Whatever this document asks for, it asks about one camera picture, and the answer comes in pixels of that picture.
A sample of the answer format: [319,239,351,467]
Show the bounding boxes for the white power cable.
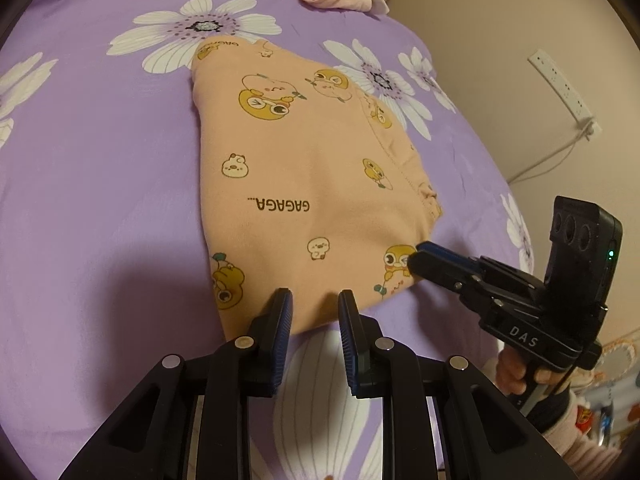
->
[506,120,603,184]

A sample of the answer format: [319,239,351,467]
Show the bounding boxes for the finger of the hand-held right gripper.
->
[416,241,475,265]
[407,249,481,292]

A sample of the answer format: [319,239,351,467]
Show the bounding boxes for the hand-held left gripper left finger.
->
[59,287,294,480]

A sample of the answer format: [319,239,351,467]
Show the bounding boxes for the white wall power strip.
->
[528,49,603,136]

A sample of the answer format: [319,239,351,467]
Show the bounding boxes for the person's right hand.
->
[495,345,568,406]

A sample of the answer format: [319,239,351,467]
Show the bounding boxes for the peach cartoon print garment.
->
[189,36,445,337]

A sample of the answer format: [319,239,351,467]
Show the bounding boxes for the colourful snack packet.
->
[575,395,626,448]

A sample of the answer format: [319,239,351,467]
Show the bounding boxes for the purple floral bedsheet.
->
[0,0,536,480]

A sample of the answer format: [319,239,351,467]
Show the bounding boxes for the white lace cloth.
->
[595,335,637,393]

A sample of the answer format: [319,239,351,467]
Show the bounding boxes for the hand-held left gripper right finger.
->
[338,289,538,480]

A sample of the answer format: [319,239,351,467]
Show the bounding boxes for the person's right forearm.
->
[530,385,621,480]

